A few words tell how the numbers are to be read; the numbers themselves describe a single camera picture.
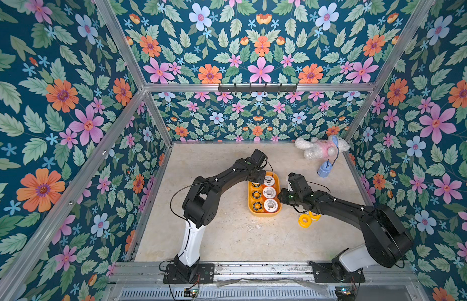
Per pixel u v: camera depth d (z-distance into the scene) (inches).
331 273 28.5
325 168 38.8
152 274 29.5
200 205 20.9
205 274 28.9
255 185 38.5
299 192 27.2
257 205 35.8
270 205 34.9
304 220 34.0
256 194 37.7
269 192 36.7
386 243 17.0
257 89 36.7
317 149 41.0
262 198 36.7
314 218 34.1
